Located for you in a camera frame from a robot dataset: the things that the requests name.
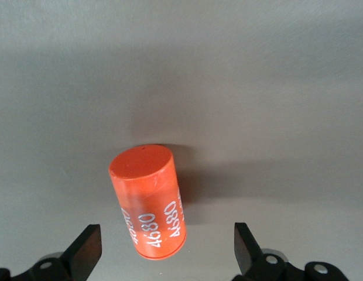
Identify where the orange cylinder marked 4680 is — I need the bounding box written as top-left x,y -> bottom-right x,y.
107,143 -> 188,261

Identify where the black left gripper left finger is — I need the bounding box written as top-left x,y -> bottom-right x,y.
0,224 -> 102,281

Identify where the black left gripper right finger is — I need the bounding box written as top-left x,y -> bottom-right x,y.
232,222 -> 351,281

